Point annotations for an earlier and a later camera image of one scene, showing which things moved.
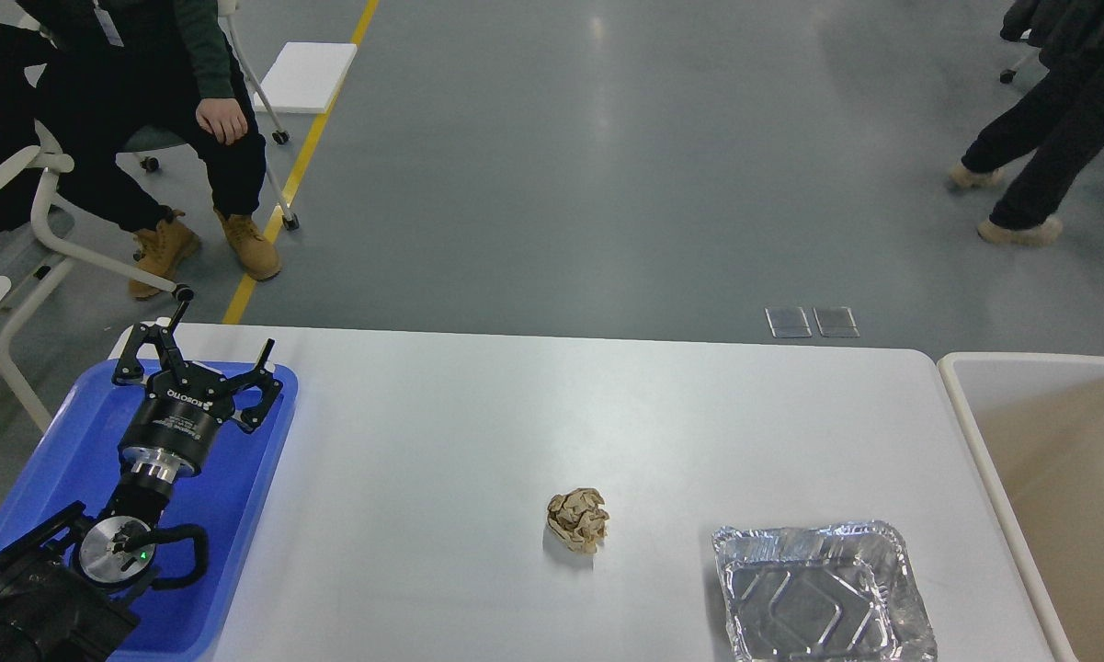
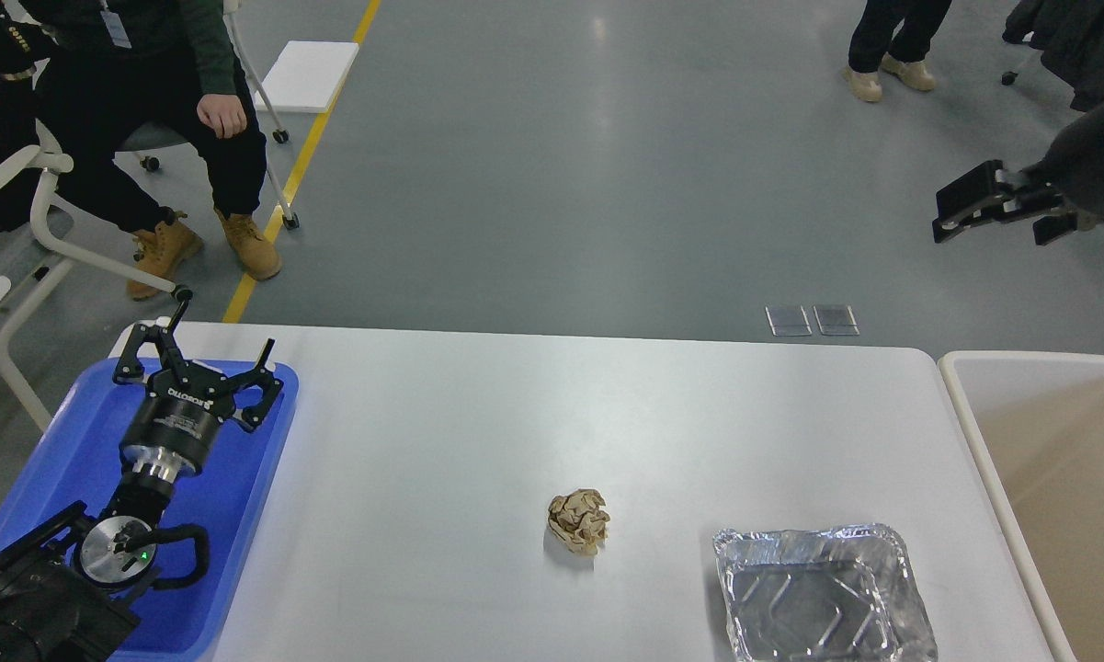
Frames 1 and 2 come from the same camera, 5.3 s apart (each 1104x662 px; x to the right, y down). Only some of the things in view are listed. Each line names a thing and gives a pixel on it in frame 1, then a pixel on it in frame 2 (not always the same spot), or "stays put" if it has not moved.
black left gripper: (170, 435) stays put
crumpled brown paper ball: (578, 519) stays put
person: (1088, 97) → (893, 37)
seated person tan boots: (51, 88) stays put
